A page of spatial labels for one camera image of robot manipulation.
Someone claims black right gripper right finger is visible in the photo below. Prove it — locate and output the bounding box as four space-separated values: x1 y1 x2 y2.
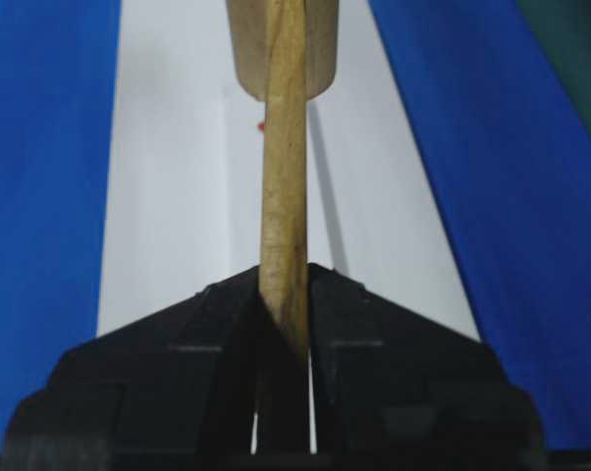
309 264 546 470

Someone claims white board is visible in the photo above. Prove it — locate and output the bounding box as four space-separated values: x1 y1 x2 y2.
97 1 478 338

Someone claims blue table cloth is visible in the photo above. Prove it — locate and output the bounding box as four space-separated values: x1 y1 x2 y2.
0 1 591 448

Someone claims wooden mallet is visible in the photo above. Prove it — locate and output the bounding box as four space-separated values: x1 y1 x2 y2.
225 0 344 364

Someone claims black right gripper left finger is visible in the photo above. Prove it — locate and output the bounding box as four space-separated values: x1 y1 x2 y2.
0 269 276 470

